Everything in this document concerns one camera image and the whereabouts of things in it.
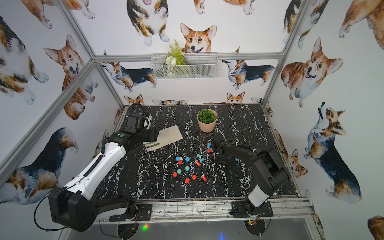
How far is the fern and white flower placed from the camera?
2.66 feet

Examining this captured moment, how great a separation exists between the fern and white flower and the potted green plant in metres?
0.34

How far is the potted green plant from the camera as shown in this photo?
0.99 m
